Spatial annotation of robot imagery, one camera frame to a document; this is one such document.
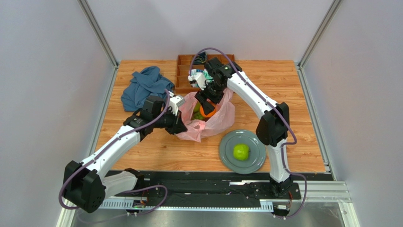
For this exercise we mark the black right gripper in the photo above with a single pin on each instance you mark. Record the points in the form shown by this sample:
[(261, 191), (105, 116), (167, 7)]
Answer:
[(208, 98)]

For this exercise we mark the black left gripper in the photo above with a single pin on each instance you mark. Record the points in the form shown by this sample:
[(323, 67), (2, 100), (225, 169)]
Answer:
[(179, 126)]

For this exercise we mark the orange fake fruit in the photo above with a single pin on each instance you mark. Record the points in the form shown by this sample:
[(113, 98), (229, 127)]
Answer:
[(207, 115)]

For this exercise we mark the pink translucent plastic bag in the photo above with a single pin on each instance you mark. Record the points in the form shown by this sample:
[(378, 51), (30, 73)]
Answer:
[(222, 120)]

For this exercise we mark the green fake apple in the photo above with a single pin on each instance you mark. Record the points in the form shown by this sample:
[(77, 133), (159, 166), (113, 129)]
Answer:
[(241, 152)]

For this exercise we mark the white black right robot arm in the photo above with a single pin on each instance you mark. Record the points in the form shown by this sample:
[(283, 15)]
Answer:
[(273, 127)]

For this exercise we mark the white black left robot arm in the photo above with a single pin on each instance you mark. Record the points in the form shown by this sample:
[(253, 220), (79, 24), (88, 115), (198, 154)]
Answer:
[(86, 183)]

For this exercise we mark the teal white sock right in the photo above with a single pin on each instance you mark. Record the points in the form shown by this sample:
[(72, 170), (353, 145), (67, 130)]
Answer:
[(207, 76)]

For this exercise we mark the teal white sock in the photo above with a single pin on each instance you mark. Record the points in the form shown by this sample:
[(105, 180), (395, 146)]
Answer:
[(195, 70), (207, 76)]

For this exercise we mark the wooden compartment tray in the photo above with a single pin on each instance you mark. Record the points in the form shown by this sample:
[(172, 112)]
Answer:
[(182, 85)]

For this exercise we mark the teal white sock left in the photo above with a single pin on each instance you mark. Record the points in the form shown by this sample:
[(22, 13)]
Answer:
[(195, 70)]

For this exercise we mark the dark rolled sock back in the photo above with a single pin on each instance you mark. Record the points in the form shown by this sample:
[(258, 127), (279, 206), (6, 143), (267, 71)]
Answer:
[(200, 59)]

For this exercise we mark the blue crumpled cloth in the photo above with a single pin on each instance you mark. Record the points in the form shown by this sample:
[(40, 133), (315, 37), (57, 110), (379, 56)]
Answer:
[(148, 82)]

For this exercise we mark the grey round plate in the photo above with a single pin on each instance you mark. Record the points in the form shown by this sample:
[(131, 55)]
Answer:
[(257, 154)]

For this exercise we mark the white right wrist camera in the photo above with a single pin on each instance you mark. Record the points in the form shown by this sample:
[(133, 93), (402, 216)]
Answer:
[(198, 80)]

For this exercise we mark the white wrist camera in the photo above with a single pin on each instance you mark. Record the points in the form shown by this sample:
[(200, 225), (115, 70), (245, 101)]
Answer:
[(175, 101), (198, 80)]

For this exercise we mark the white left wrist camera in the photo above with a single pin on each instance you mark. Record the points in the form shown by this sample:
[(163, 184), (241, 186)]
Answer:
[(175, 101)]

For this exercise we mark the aluminium frame rail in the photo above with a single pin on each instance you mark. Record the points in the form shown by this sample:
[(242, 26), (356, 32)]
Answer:
[(319, 197)]

